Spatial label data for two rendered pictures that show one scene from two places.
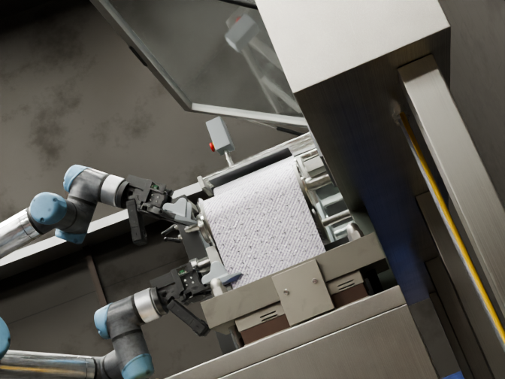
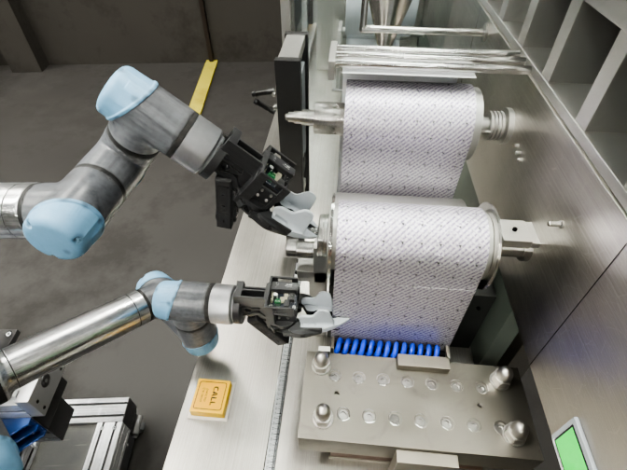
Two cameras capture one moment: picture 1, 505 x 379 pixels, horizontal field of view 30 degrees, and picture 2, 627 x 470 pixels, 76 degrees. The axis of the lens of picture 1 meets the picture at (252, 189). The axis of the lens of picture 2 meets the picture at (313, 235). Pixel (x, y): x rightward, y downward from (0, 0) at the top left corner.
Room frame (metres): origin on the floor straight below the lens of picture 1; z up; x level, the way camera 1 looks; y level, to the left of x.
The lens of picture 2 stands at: (1.75, 0.17, 1.74)
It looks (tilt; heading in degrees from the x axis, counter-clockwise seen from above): 45 degrees down; 359
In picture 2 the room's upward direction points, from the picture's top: straight up
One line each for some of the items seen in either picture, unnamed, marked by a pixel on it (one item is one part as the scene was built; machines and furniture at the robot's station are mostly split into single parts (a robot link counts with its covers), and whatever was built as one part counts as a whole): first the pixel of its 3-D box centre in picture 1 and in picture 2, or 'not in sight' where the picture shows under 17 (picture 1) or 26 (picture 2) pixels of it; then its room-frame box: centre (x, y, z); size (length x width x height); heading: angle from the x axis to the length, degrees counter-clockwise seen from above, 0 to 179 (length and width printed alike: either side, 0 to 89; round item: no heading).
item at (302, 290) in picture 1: (303, 292); (421, 470); (1.95, -0.02, 0.97); 0.10 x 0.03 x 0.11; 84
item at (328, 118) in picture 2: not in sight; (329, 118); (2.49, 0.12, 1.34); 0.06 x 0.06 x 0.06; 84
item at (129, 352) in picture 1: (129, 359); (192, 324); (2.22, 0.41, 1.01); 0.11 x 0.08 x 0.11; 47
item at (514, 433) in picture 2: (354, 231); (518, 430); (1.98, -0.17, 1.05); 0.04 x 0.04 x 0.04
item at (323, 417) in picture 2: (217, 288); (323, 413); (2.01, 0.15, 1.05); 0.04 x 0.04 x 0.04
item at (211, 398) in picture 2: not in sight; (211, 397); (2.10, 0.37, 0.91); 0.07 x 0.07 x 0.02; 84
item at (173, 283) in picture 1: (179, 289); (268, 304); (2.19, 0.25, 1.12); 0.12 x 0.08 x 0.09; 84
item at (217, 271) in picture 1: (219, 272); (324, 317); (2.16, 0.14, 1.12); 0.09 x 0.03 x 0.06; 83
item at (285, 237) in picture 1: (272, 253); (396, 315); (2.17, 0.01, 1.11); 0.23 x 0.01 x 0.18; 84
